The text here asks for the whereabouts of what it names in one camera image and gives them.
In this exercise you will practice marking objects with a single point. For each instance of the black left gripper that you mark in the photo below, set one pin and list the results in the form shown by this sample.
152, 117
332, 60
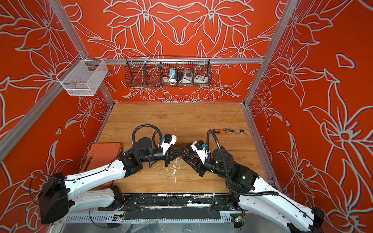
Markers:
169, 157

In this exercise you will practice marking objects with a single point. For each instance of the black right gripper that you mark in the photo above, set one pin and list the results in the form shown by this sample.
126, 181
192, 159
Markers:
198, 168

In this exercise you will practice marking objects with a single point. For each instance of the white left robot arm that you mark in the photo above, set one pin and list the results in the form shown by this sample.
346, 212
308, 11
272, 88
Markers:
63, 194

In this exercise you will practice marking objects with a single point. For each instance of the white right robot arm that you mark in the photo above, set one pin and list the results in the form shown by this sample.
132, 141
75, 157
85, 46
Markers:
250, 192

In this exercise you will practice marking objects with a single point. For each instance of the orange plastic tool case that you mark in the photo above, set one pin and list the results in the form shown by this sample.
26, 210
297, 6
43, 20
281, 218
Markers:
101, 154

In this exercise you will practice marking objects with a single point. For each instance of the white power adapter box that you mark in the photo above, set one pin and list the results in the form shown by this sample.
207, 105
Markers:
187, 77

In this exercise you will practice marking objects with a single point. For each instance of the blue white small box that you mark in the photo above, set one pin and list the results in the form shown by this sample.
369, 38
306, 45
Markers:
172, 74

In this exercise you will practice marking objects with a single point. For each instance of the white button box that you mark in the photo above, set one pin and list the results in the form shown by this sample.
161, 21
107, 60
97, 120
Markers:
199, 79

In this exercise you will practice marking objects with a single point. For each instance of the orange handled screwdriver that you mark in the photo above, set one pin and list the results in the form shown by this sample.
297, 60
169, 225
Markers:
229, 131

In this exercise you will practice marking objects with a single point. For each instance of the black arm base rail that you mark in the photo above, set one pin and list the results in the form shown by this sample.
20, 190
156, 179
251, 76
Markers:
175, 206

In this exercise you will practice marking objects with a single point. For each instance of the black wire wall basket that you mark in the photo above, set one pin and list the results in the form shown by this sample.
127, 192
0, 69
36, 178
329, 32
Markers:
153, 71

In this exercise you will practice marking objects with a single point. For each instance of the white mesh wall basket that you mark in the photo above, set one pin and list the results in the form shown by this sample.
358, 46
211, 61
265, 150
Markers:
84, 77

